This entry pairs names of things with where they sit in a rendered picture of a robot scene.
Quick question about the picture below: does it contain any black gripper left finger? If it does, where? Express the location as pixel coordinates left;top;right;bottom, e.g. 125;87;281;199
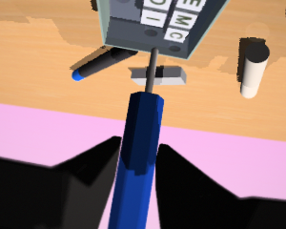
0;135;122;229

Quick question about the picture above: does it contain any white keyboard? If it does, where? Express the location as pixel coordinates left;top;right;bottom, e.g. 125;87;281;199
96;0;231;61

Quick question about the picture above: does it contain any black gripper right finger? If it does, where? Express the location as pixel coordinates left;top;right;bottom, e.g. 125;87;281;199
155;143;286;229

